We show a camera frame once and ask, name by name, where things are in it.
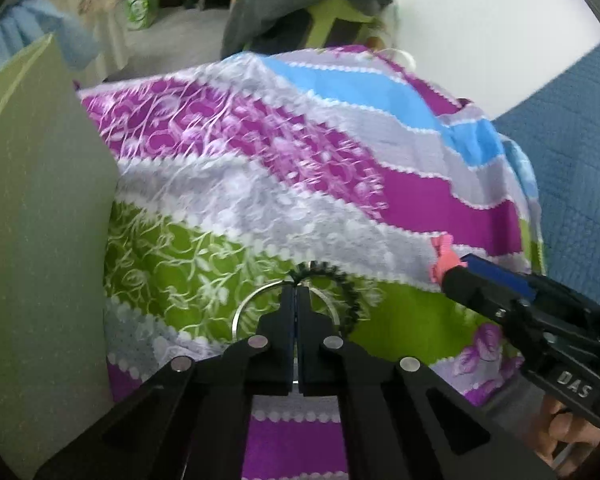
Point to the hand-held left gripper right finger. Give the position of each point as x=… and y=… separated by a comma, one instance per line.
x=312, y=355

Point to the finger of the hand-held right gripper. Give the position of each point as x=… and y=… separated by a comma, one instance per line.
x=475, y=292
x=500, y=272

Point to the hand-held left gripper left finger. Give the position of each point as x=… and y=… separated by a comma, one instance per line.
x=275, y=355

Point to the pink bow hair clip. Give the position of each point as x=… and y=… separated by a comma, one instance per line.
x=445, y=260

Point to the silver bangle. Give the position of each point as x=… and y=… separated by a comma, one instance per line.
x=245, y=305

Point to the person's right hand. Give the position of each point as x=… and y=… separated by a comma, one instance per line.
x=565, y=435

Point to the blue quilted cushion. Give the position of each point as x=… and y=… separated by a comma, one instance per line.
x=570, y=150

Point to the striped floral blanket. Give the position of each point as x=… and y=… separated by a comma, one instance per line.
x=280, y=170

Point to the green plastic stool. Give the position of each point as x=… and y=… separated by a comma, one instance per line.
x=330, y=17

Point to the beige floral bed cover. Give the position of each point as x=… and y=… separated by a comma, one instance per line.
x=100, y=15

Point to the light blue bed skirt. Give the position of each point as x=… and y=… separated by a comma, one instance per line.
x=25, y=25

